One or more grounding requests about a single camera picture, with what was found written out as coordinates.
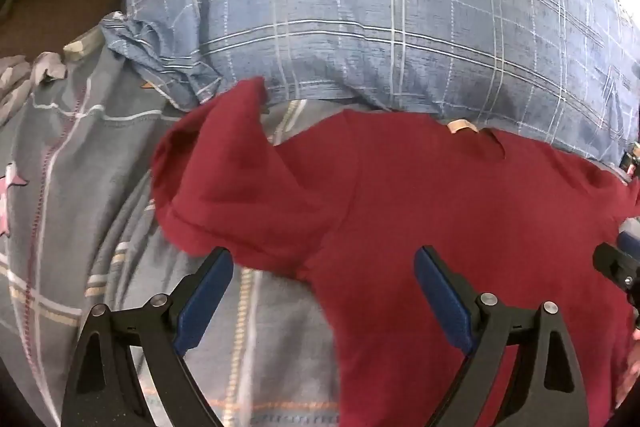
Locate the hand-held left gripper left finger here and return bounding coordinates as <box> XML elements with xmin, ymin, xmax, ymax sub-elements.
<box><xmin>60</xmin><ymin>246</ymin><xmax>235</xmax><ymax>427</ymax></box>

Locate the small red and black object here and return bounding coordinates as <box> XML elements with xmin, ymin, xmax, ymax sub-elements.
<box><xmin>619</xmin><ymin>141</ymin><xmax>640</xmax><ymax>180</ymax></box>

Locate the red t-shirt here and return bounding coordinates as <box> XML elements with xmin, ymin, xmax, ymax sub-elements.
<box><xmin>150</xmin><ymin>77</ymin><xmax>638</xmax><ymax>427</ymax></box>

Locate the person's right hand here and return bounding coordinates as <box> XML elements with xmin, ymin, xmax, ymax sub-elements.
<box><xmin>614</xmin><ymin>327</ymin><xmax>640</xmax><ymax>410</ymax></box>

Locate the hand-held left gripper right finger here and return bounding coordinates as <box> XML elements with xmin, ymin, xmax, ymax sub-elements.
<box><xmin>413</xmin><ymin>245</ymin><xmax>597</xmax><ymax>427</ymax></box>

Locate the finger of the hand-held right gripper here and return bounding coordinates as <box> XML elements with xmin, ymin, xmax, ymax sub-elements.
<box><xmin>593</xmin><ymin>229</ymin><xmax>640</xmax><ymax>308</ymax></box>

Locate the blue plaid pillow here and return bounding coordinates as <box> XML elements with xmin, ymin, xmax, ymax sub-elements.
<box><xmin>100</xmin><ymin>0</ymin><xmax>640</xmax><ymax>168</ymax></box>

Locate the grey plaid bedsheet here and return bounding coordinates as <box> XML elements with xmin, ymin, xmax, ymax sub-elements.
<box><xmin>0</xmin><ymin>34</ymin><xmax>346</xmax><ymax>427</ymax></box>

